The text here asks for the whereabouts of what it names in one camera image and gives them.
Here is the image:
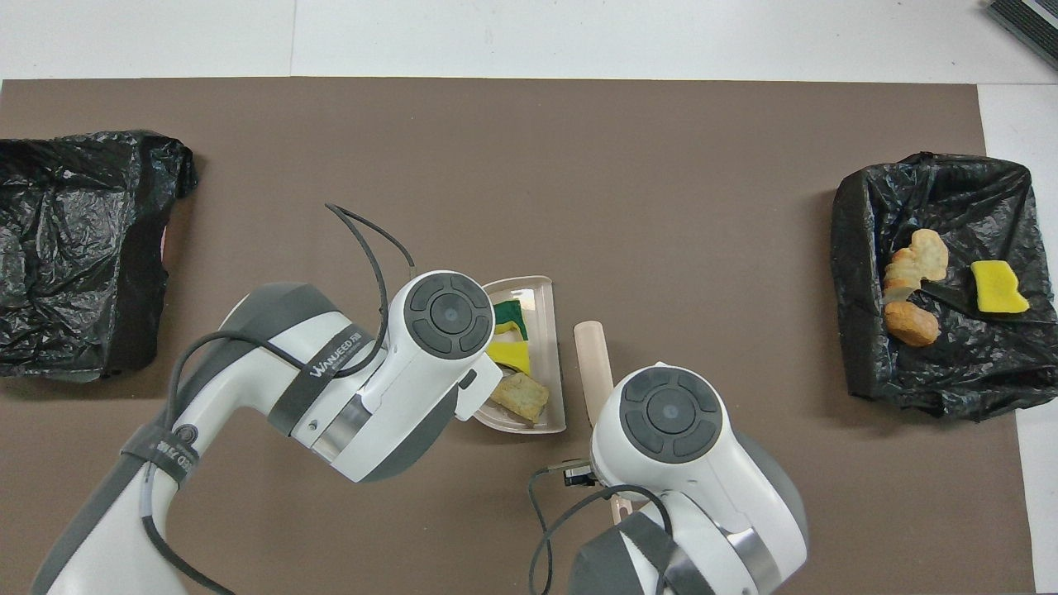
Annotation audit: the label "pale stone-like bread chunk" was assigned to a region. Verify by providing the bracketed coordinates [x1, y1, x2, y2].
[489, 372, 550, 426]

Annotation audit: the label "beige hand brush black bristles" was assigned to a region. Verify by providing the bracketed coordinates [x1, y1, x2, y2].
[574, 321, 634, 523]

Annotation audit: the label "beige plastic dustpan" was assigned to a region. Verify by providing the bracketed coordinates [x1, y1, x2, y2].
[473, 275, 568, 435]

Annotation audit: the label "small yellow sponge piece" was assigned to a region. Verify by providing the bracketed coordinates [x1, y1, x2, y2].
[485, 337, 532, 375]

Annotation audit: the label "yellow and green sponge piece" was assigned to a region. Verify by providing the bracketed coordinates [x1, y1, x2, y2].
[493, 299, 530, 342]

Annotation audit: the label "brown oval bread roll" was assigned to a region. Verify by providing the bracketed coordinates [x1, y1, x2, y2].
[884, 300, 941, 349]

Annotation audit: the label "striped toy croissant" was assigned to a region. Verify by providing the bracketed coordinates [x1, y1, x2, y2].
[909, 229, 950, 283]

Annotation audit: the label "yellow sponge chunk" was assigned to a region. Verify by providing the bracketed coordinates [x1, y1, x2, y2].
[970, 259, 1032, 315]

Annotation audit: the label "bin lined with black bag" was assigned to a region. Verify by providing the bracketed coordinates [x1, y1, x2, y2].
[0, 129, 199, 383]
[831, 151, 1058, 422]

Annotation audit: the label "brown table mat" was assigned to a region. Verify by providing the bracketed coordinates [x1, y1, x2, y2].
[0, 77, 1038, 595]

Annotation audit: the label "grey ribbed device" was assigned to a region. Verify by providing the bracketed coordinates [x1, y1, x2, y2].
[984, 0, 1058, 71]

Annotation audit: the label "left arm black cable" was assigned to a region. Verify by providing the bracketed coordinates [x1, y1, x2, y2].
[139, 202, 417, 595]

